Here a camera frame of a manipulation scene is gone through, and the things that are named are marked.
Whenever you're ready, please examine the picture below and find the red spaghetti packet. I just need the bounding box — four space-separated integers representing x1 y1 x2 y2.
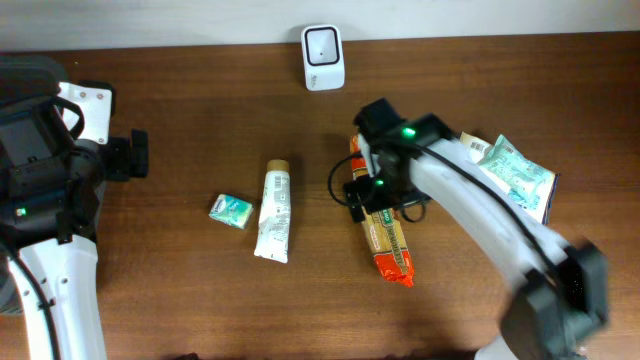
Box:
348 134 416 288

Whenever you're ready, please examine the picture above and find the yellow white snack bag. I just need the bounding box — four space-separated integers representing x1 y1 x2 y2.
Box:
459 132 558 225

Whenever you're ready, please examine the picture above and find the small teal tissue pack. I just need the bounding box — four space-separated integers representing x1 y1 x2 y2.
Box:
209 194 254 229

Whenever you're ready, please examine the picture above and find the teal wet wipes pack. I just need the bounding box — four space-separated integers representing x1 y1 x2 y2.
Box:
479 135 555 210

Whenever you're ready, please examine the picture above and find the white tube with beige cap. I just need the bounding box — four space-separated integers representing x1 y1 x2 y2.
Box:
254 159 291 264

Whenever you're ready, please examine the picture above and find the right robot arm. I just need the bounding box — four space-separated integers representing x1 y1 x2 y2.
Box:
342 98 609 360

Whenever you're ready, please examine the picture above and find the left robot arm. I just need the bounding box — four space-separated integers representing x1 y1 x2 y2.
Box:
1 81 149 359

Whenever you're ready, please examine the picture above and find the white barcode scanner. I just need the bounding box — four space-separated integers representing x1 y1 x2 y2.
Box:
300 24 346 92

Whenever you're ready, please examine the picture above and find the grey plastic mesh basket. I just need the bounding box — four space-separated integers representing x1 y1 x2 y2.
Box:
1 56 108 250

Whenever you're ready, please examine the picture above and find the black left camera cable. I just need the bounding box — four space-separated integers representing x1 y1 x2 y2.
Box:
0 94 86 360

